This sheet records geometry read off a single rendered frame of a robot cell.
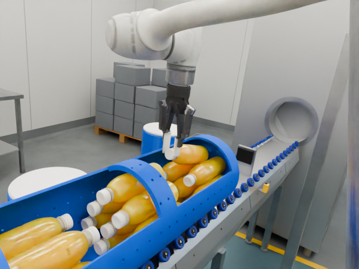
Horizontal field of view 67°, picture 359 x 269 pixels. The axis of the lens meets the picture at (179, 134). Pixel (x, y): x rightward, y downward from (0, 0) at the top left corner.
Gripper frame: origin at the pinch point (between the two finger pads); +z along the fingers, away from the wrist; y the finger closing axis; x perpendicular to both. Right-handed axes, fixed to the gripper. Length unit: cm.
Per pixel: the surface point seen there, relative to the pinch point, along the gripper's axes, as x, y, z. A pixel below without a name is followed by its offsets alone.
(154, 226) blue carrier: 24.1, -15.1, 11.5
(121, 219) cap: 28.2, -7.7, 11.1
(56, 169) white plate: 15, 45, 21
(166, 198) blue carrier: 17.5, -12.9, 7.2
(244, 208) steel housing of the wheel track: -44, -15, 37
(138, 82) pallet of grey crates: -227, 239, 26
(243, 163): -67, -1, 25
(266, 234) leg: -136, -9, 106
